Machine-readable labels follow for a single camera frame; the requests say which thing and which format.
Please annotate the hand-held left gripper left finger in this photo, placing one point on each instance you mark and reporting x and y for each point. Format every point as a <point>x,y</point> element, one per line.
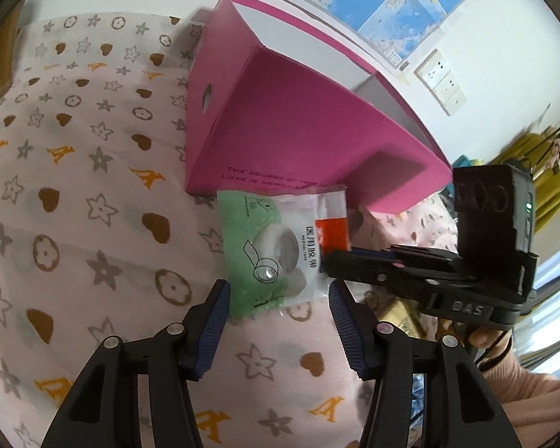
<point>212,326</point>

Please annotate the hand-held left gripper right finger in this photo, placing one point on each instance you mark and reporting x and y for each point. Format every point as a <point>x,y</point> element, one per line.
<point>350,336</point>

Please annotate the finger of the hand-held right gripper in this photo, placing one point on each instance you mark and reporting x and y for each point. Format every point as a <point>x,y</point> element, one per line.
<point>424,253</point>
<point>368,270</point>

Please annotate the green clear tape packet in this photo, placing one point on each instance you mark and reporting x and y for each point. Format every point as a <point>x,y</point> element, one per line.
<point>247,233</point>

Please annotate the pink cardboard box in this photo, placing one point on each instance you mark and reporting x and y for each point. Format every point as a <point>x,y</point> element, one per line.
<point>284,126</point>

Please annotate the person's right forearm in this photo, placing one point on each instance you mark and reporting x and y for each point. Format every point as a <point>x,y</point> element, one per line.
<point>541,392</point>

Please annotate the person's right hand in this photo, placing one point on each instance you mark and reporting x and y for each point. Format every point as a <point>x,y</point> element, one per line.
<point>485,336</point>

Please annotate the yellow hanging garment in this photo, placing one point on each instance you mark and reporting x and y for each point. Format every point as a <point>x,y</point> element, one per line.
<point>553,191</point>

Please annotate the pink printed blanket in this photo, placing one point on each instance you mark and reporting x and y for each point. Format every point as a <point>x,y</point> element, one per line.
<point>74,172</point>

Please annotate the gold tumbler with black lid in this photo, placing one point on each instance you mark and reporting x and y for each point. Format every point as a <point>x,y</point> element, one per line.
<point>2,56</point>

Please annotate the white wall switch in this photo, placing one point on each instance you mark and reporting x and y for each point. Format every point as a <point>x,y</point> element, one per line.
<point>456,101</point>

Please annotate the white wall socket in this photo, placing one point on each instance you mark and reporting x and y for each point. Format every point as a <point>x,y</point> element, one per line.
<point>433,66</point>
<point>446,85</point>

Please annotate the colourful wall map poster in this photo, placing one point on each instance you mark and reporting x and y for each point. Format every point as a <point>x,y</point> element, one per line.
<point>401,4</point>

